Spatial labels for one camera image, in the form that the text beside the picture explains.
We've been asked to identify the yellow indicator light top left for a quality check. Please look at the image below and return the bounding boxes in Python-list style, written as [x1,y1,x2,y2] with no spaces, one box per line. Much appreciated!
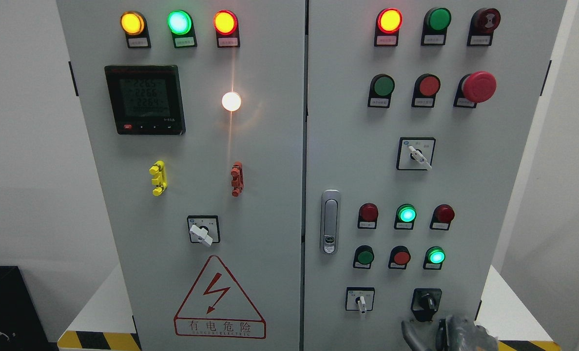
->
[120,11,151,49]

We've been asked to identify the dark red indicator left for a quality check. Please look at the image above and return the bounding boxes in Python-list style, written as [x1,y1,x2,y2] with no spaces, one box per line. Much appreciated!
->
[357,203,379,229]

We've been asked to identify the dark red indicator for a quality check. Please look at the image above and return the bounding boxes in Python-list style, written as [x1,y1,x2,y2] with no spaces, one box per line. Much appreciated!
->
[430,204,455,231]
[357,203,379,229]

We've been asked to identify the green unlit indicator top right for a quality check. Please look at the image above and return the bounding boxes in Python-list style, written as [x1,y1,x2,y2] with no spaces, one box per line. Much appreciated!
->
[421,7,452,46]

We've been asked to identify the grey cabinet door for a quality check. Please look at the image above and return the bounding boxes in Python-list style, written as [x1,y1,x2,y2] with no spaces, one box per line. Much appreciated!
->
[57,0,307,351]
[304,0,566,351]

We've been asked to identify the yellow plastic terminal clip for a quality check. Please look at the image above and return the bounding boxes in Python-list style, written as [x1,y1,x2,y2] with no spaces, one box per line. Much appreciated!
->
[149,160,168,197]

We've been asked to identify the black digital power meter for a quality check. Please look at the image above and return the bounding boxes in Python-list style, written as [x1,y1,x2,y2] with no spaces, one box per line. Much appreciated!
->
[104,65,186,135]

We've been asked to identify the green push button upper row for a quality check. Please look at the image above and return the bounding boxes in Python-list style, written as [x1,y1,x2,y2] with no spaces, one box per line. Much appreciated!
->
[367,74,395,108]

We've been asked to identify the red push button row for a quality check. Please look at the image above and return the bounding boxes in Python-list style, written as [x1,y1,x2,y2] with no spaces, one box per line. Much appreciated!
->
[388,245,411,270]
[411,74,441,108]

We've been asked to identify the white base platform hazard stripes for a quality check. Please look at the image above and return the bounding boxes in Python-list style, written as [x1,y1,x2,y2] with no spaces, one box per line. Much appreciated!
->
[58,264,552,351]

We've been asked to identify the red buzzer alarm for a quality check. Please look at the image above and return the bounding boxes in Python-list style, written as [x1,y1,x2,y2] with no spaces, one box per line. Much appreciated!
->
[467,7,501,47]

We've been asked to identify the red mushroom emergency stop button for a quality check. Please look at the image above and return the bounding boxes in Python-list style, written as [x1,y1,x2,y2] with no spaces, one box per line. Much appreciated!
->
[453,71,497,108]

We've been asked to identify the grey right cabinet door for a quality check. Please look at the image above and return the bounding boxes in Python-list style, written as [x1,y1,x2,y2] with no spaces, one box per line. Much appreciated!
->
[304,0,566,351]

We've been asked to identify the red push button lower row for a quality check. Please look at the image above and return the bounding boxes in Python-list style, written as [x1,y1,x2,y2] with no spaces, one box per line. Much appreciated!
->
[388,245,411,270]

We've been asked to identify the white selector switch upper right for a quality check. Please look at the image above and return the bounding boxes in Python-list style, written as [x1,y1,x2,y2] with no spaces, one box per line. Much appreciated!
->
[396,137,436,171]

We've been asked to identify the red-yellow lit indicator right door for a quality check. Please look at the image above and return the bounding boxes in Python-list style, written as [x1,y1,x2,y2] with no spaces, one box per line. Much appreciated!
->
[374,7,403,47]

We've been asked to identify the green lit indicator light top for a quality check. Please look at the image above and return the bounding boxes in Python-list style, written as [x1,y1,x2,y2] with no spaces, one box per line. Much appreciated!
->
[167,10,197,48]

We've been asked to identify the green push button lower row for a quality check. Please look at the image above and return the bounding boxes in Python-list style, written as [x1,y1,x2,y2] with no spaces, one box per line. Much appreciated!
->
[352,245,375,269]

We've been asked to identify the red electric hazard warning sticker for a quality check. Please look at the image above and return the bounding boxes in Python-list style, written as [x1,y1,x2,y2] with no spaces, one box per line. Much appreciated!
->
[174,255,267,338]

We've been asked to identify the silver door lock handle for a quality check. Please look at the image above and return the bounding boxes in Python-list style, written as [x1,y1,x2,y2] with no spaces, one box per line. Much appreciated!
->
[320,189,341,254]

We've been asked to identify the orange-red lit indicator light left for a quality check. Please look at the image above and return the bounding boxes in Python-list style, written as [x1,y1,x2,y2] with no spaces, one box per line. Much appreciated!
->
[213,10,240,47]

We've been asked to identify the red push button upper row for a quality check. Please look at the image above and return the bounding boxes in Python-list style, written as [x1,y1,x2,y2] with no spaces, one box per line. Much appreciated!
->
[411,74,441,108]

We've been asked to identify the green lit indicator middle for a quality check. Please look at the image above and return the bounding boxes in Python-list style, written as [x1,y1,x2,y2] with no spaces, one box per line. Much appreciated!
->
[394,204,417,230]

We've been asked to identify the white selector switch left door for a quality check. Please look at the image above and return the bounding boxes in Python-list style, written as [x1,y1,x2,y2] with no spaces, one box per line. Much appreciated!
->
[187,215,221,247]

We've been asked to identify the black rotary knob switch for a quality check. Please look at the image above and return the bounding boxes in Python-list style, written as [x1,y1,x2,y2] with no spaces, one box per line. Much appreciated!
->
[411,288,443,322]

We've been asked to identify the grey left cabinet door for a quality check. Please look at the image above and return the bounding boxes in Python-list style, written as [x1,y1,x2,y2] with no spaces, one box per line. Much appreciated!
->
[57,0,307,351]

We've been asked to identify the white glowing indicator lamp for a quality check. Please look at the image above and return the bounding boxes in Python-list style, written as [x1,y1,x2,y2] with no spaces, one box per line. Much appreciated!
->
[221,91,241,113]

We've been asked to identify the white selector switch lower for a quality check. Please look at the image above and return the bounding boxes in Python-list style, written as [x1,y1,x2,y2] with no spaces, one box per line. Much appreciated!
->
[345,287,376,318]

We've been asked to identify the red plastic terminal clip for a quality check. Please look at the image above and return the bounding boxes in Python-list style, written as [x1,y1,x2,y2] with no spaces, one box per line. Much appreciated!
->
[230,161,244,197]

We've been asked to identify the black box lower left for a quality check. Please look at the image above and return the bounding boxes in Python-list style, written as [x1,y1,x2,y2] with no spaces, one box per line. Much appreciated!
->
[0,266,51,351]

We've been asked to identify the green lit push button lower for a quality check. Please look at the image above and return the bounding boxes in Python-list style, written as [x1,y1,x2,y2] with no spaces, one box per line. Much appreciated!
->
[423,246,445,270]

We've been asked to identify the green push button row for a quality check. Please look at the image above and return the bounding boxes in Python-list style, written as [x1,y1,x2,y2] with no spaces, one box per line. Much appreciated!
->
[352,245,375,269]
[367,74,395,108]

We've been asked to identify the dark red indicator right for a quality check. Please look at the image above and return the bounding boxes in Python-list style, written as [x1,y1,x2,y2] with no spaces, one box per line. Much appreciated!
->
[430,204,455,231]

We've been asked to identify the white selector switch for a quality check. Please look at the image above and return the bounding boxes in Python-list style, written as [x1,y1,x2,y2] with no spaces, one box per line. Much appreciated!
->
[345,287,376,318]
[396,137,436,171]

